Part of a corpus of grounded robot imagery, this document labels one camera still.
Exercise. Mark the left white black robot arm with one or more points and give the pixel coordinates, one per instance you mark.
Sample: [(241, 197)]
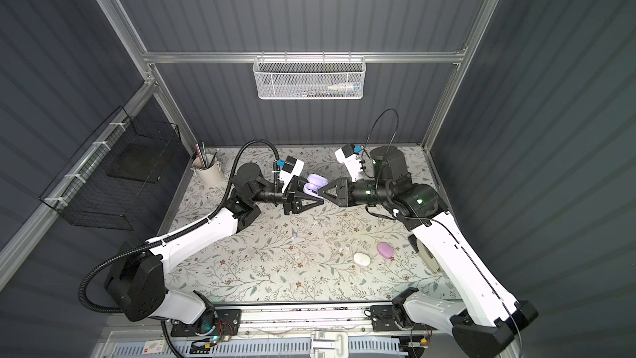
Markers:
[(137, 283)]

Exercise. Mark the pink earbud charging case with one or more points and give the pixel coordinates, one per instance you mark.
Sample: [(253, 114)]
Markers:
[(385, 250)]

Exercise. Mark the white wire mesh basket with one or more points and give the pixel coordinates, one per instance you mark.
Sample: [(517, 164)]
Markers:
[(289, 80)]

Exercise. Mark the white pen holder cup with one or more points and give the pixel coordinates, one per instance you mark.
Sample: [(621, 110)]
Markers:
[(206, 166)]

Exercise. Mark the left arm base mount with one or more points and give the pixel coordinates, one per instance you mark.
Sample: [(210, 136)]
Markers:
[(223, 322)]

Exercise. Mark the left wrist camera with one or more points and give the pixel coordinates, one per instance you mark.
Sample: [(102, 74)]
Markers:
[(287, 169)]

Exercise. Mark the lavender earbud case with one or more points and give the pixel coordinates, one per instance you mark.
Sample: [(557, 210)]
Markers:
[(313, 184)]

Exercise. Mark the tube in white basket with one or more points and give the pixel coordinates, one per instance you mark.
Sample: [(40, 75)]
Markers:
[(341, 89)]

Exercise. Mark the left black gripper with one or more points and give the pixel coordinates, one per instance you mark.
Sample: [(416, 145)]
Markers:
[(288, 199)]

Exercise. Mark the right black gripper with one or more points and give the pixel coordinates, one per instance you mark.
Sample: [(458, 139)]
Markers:
[(344, 191)]

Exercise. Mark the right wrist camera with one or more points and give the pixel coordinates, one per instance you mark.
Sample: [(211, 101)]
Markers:
[(349, 155)]

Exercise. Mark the beige black stapler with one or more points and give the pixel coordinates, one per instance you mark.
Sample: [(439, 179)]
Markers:
[(428, 258)]

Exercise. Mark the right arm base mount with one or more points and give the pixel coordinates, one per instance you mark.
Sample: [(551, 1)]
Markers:
[(385, 317)]

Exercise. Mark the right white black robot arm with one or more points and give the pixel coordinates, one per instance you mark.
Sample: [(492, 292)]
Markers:
[(488, 318)]

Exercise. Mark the black wire mesh basket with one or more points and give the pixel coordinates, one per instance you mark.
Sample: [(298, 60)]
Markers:
[(119, 183)]

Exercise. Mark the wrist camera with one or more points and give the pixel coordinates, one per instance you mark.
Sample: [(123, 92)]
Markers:
[(287, 169), (349, 155)]

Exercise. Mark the white earbud case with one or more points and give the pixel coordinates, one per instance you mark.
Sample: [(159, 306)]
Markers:
[(361, 259)]

